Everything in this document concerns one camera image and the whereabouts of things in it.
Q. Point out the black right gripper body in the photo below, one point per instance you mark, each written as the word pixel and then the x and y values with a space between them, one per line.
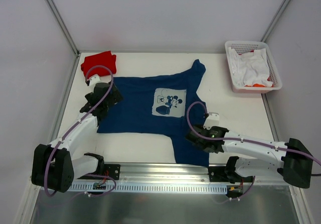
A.
pixel 196 136

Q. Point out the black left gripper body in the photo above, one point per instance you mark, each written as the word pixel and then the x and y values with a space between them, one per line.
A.
pixel 110 93

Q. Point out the blue mickey mouse t-shirt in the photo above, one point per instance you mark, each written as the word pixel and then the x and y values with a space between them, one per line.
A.
pixel 164 105

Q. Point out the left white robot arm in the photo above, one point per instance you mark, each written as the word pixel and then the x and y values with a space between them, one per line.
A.
pixel 64 147

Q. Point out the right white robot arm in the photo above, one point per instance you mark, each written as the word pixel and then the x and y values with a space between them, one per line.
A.
pixel 291 161

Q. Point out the folded red t-shirt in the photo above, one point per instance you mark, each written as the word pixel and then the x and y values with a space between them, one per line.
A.
pixel 106 59

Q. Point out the orange t-shirt in basket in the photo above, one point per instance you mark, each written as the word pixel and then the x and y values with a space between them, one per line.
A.
pixel 270 84

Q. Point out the white t-shirt in basket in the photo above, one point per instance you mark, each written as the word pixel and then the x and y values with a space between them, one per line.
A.
pixel 249 68

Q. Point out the white plastic laundry basket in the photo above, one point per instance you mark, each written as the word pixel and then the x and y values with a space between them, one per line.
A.
pixel 248 46

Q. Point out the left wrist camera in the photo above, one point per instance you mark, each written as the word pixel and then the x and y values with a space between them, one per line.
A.
pixel 93 80

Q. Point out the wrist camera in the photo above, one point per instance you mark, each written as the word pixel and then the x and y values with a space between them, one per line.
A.
pixel 212 119
pixel 93 80

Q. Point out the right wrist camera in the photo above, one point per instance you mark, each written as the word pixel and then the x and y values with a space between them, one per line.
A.
pixel 212 119

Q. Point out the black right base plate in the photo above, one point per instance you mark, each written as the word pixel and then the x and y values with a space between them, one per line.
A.
pixel 215 174

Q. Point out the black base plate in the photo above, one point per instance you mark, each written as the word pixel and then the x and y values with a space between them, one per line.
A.
pixel 215 174
pixel 111 170

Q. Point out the left aluminium frame post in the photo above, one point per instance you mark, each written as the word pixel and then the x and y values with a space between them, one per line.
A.
pixel 58 18

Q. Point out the aluminium frame post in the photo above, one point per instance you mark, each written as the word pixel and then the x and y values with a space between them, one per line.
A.
pixel 58 18
pixel 280 11

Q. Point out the aluminium front mounting rail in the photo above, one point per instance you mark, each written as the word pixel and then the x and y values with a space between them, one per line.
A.
pixel 163 172

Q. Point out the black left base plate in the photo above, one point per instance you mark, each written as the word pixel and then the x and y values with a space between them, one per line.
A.
pixel 111 170

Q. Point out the white slotted cable duct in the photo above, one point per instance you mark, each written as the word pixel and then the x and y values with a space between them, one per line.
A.
pixel 149 187

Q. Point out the right aluminium frame post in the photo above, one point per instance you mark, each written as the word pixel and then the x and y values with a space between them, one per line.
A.
pixel 280 11

